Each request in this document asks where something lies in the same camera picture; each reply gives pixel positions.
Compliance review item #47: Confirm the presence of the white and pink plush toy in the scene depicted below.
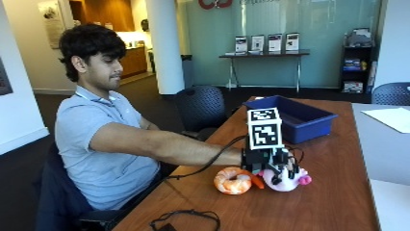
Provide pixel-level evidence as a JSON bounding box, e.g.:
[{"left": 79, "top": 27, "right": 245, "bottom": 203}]
[{"left": 260, "top": 166, "right": 314, "bottom": 193}]

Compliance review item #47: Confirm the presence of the white marker cube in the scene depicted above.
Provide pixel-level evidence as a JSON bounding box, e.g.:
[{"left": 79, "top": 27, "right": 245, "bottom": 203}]
[{"left": 246, "top": 107, "right": 285, "bottom": 151}]

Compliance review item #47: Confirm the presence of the orange shrimp plush toy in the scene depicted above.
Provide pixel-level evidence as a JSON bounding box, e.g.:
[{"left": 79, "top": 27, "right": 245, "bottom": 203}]
[{"left": 213, "top": 166, "right": 266, "bottom": 196}]

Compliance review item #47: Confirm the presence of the blue plastic bin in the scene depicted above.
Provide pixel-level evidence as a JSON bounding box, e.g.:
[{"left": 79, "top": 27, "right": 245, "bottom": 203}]
[{"left": 241, "top": 94, "right": 339, "bottom": 145}]

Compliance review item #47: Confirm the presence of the black mesh chair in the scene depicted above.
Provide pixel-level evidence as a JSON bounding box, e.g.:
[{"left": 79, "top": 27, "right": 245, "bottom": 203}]
[{"left": 172, "top": 85, "right": 228, "bottom": 141}]

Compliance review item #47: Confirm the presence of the white paper sheet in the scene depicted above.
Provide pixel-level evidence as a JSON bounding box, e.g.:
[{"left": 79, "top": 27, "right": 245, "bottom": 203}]
[{"left": 359, "top": 107, "right": 410, "bottom": 135}]

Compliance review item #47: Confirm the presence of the grey mesh chair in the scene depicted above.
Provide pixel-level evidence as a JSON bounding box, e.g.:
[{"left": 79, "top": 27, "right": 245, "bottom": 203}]
[{"left": 369, "top": 81, "right": 410, "bottom": 107}]

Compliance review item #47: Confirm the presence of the narrow metal-legged side table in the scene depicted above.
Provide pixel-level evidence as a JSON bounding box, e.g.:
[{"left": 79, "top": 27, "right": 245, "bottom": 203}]
[{"left": 218, "top": 49, "right": 312, "bottom": 94}]

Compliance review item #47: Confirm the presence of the black magazine rack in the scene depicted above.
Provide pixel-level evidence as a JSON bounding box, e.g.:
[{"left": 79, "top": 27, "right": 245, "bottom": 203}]
[{"left": 338, "top": 27, "right": 378, "bottom": 95}]

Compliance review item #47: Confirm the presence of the grey trash bin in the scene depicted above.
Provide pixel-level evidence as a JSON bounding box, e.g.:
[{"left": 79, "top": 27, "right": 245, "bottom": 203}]
[{"left": 180, "top": 54, "right": 194, "bottom": 90}]

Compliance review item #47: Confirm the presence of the standing brochure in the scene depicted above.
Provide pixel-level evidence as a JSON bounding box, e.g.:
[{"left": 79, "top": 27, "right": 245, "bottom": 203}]
[
  {"left": 266, "top": 33, "right": 285, "bottom": 53},
  {"left": 233, "top": 36, "right": 249, "bottom": 54},
  {"left": 250, "top": 34, "right": 266, "bottom": 53},
  {"left": 285, "top": 32, "right": 301, "bottom": 52}
]

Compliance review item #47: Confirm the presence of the the person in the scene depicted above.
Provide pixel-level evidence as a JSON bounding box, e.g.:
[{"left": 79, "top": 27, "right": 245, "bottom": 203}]
[{"left": 53, "top": 23, "right": 246, "bottom": 212}]

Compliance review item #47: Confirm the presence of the wooden cabinet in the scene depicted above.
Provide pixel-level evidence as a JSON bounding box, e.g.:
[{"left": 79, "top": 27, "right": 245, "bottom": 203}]
[{"left": 118, "top": 46, "right": 149, "bottom": 80}]

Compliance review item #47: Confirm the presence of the dark office chair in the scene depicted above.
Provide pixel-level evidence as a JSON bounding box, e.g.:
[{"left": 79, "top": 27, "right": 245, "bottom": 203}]
[{"left": 33, "top": 141, "right": 178, "bottom": 231}]

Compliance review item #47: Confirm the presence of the black glove cable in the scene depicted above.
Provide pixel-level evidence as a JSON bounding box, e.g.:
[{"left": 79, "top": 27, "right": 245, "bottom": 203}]
[{"left": 165, "top": 134, "right": 250, "bottom": 181}]

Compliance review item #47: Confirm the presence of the black looped cable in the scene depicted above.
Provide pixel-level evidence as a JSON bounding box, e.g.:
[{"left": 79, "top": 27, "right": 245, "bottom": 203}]
[{"left": 149, "top": 209, "right": 222, "bottom": 231}]

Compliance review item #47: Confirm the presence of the red wall logo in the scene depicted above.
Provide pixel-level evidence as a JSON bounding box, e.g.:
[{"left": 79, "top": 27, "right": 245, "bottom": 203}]
[{"left": 197, "top": 0, "right": 234, "bottom": 11}]

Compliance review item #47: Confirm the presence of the white wall poster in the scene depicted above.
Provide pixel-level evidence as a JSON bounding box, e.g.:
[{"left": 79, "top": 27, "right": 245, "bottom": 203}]
[{"left": 36, "top": 0, "right": 67, "bottom": 50}]

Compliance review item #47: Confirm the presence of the dark framed wall picture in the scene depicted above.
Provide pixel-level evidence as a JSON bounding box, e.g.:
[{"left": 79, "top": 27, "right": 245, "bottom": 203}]
[{"left": 0, "top": 57, "right": 15, "bottom": 97}]

